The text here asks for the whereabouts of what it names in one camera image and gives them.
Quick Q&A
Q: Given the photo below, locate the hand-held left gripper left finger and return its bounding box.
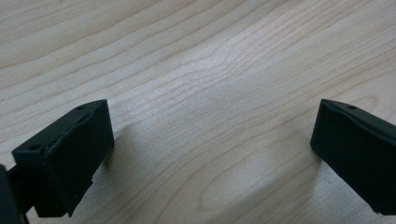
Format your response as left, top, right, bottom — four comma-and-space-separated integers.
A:
10, 99, 116, 218

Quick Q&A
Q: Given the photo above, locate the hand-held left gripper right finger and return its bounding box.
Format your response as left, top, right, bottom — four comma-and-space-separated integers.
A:
309, 98, 396, 217

